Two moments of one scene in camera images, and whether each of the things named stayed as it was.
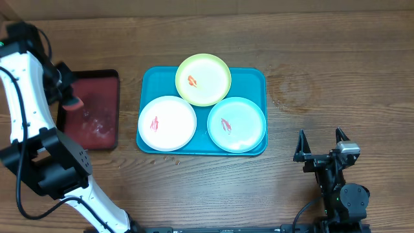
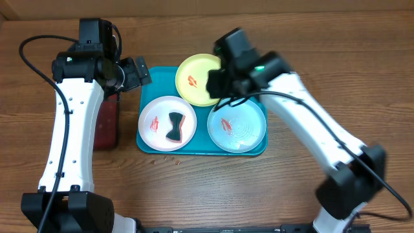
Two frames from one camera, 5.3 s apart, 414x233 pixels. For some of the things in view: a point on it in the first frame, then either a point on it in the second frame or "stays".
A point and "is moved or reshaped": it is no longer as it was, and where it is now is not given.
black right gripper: (302, 153) -> (215, 88)
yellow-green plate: (203, 79) stays
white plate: (167, 123) stays
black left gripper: (66, 87) -> (132, 79)
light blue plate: (236, 124) stays
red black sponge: (73, 104) is moved or reshaped
